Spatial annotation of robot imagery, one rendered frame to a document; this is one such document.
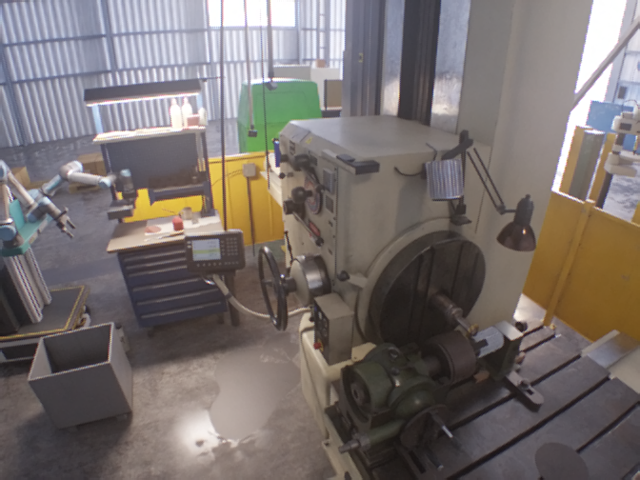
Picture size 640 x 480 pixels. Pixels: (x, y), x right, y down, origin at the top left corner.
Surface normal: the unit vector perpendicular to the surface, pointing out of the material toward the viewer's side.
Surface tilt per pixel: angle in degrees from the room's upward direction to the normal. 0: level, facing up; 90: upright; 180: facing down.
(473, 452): 0
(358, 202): 90
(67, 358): 90
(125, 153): 90
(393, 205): 90
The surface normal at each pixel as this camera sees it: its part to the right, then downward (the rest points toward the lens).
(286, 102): 0.40, 0.34
